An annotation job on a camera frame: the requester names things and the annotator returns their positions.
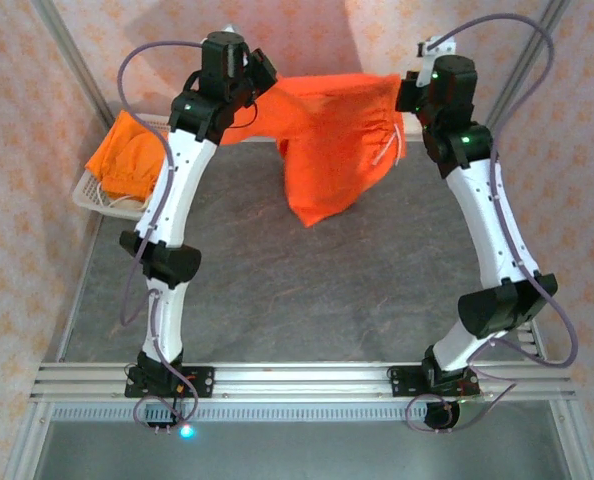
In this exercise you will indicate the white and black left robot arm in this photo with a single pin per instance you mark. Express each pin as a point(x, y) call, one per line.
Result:
point(177, 200)

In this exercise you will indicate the orange shorts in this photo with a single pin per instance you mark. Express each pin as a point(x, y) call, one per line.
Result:
point(127, 160)
point(327, 150)

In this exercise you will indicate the white plastic mesh basket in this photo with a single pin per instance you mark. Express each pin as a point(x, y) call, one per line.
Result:
point(84, 192)

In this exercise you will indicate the aluminium frame post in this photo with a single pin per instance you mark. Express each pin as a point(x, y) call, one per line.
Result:
point(532, 55)
point(71, 55)

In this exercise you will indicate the wide aluminium base rail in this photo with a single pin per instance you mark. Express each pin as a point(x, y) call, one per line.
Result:
point(302, 382)

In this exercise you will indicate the black round base cover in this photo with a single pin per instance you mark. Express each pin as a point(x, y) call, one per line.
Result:
point(442, 415)

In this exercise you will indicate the aluminium frame leg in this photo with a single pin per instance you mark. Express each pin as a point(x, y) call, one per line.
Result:
point(27, 440)
point(574, 440)

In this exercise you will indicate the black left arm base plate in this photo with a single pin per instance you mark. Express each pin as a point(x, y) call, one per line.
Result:
point(204, 380)

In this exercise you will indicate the aluminium table side rail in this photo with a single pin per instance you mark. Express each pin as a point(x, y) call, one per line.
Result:
point(79, 290)
point(533, 347)

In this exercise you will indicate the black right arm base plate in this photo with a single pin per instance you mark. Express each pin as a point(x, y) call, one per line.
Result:
point(399, 382)

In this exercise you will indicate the beige shorts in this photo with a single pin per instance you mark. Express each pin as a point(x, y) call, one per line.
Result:
point(139, 202)

